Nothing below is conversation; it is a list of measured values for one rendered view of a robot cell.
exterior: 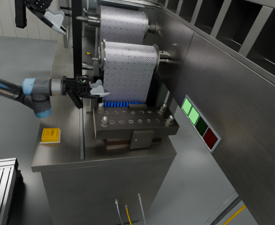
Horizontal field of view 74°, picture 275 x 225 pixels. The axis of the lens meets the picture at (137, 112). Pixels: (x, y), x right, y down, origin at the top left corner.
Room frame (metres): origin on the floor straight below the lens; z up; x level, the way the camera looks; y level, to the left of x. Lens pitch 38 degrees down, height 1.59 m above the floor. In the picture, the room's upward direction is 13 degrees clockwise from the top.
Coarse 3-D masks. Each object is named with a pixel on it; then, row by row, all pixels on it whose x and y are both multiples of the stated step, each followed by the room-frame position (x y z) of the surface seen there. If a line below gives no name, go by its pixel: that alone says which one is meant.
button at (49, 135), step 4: (48, 128) 0.59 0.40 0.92; (52, 128) 0.60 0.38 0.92; (56, 128) 0.60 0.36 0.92; (44, 132) 0.56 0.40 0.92; (48, 132) 0.57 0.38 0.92; (52, 132) 0.57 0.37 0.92; (56, 132) 0.58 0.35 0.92; (44, 136) 0.54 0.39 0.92; (48, 136) 0.54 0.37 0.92; (52, 136) 0.55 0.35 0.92; (56, 136) 0.55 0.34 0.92; (44, 140) 0.52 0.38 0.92; (48, 140) 0.53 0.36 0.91; (52, 140) 0.54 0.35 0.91; (56, 140) 0.54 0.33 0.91
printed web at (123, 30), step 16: (112, 16) 1.00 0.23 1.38; (128, 16) 1.04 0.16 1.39; (144, 16) 1.08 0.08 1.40; (112, 32) 0.99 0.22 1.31; (128, 32) 1.02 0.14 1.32; (144, 32) 1.06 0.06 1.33; (112, 48) 0.78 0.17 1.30; (128, 48) 0.82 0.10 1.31; (144, 48) 0.85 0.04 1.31; (112, 64) 0.76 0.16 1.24; (128, 64) 0.79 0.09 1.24; (144, 64) 0.82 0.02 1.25
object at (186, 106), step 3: (186, 99) 0.67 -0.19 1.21; (186, 102) 0.66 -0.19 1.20; (189, 102) 0.64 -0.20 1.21; (183, 105) 0.67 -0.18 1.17; (186, 105) 0.65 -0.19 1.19; (189, 105) 0.63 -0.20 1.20; (183, 108) 0.66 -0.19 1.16; (186, 108) 0.64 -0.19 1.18; (189, 108) 0.63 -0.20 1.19; (186, 111) 0.64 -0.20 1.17
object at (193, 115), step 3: (192, 108) 0.61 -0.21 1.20; (192, 111) 0.61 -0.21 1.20; (195, 111) 0.59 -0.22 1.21; (189, 114) 0.61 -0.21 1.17; (192, 114) 0.60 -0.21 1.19; (195, 114) 0.59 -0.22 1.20; (198, 114) 0.57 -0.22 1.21; (189, 117) 0.61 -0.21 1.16; (192, 117) 0.59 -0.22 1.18; (195, 117) 0.58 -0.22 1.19; (192, 120) 0.59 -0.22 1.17; (195, 120) 0.57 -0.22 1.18
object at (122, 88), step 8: (104, 80) 0.75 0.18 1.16; (112, 80) 0.76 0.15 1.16; (120, 80) 0.78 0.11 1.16; (128, 80) 0.79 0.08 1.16; (136, 80) 0.81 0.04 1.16; (144, 80) 0.82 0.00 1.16; (104, 88) 0.75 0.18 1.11; (112, 88) 0.76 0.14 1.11; (120, 88) 0.78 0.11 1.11; (128, 88) 0.79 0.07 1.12; (136, 88) 0.81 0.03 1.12; (144, 88) 0.83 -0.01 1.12; (104, 96) 0.75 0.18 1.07; (112, 96) 0.77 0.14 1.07; (120, 96) 0.78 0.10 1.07; (128, 96) 0.80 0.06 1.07; (136, 96) 0.81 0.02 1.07; (144, 96) 0.83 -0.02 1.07
